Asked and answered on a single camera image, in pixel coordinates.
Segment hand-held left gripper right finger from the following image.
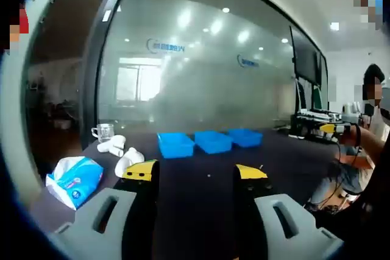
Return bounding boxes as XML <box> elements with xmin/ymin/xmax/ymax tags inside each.
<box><xmin>232</xmin><ymin>163</ymin><xmax>346</xmax><ymax>260</ymax></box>

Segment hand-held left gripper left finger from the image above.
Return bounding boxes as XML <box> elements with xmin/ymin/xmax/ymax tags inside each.
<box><xmin>47</xmin><ymin>158</ymin><xmax>160</xmax><ymax>260</ymax></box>

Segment blue plastic bin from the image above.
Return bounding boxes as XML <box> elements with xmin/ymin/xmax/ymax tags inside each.
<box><xmin>157</xmin><ymin>132</ymin><xmax>196</xmax><ymax>160</ymax></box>
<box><xmin>194</xmin><ymin>130</ymin><xmax>234</xmax><ymax>155</ymax></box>
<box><xmin>227</xmin><ymin>128</ymin><xmax>264</xmax><ymax>149</ymax></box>

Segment person's right hand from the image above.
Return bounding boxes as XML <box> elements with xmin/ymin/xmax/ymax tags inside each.
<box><xmin>338</xmin><ymin>125</ymin><xmax>356</xmax><ymax>147</ymax></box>

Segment white plastic fittings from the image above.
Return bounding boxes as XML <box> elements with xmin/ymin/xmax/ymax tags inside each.
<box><xmin>115</xmin><ymin>147</ymin><xmax>145</xmax><ymax>178</ymax></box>

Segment black equipment rack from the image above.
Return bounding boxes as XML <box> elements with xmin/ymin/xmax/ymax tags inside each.
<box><xmin>289</xmin><ymin>109</ymin><xmax>344</xmax><ymax>142</ymax></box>

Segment green board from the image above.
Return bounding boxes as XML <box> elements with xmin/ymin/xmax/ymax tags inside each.
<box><xmin>311</xmin><ymin>85</ymin><xmax>324</xmax><ymax>111</ymax></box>

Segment white crumpled cloth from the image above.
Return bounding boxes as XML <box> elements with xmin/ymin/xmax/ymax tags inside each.
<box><xmin>96</xmin><ymin>134</ymin><xmax>127</xmax><ymax>158</ymax></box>

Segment small dark monitor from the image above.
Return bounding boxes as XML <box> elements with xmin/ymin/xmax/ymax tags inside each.
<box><xmin>315</xmin><ymin>49</ymin><xmax>330</xmax><ymax>89</ymax></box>

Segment clear glass mug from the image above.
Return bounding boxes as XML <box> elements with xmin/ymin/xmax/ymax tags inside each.
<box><xmin>91</xmin><ymin>123</ymin><xmax>115</xmax><ymax>144</ymax></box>

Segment colourful blue pink item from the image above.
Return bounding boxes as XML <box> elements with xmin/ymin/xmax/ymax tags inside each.
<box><xmin>44</xmin><ymin>155</ymin><xmax>105</xmax><ymax>211</ymax></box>

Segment large black monitor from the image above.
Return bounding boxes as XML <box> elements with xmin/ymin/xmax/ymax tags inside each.
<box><xmin>288</xmin><ymin>25</ymin><xmax>320</xmax><ymax>85</ymax></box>

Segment blue logo decal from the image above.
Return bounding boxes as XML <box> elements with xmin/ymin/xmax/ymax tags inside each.
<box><xmin>146</xmin><ymin>38</ymin><xmax>187</xmax><ymax>55</ymax></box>
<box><xmin>236</xmin><ymin>54</ymin><xmax>260</xmax><ymax>68</ymax></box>

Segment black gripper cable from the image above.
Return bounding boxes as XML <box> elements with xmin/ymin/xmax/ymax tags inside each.
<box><xmin>322</xmin><ymin>142</ymin><xmax>365</xmax><ymax>209</ymax></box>

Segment black wrist strap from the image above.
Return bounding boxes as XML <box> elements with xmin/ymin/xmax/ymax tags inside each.
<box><xmin>354</xmin><ymin>123</ymin><xmax>363</xmax><ymax>149</ymax></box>

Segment black door frame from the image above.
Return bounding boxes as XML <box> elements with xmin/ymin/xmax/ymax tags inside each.
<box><xmin>80</xmin><ymin>0</ymin><xmax>143</xmax><ymax>153</ymax></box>

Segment red paper wall decoration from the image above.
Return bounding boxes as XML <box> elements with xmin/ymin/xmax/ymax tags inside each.
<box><xmin>18</xmin><ymin>7</ymin><xmax>30</xmax><ymax>35</ymax></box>

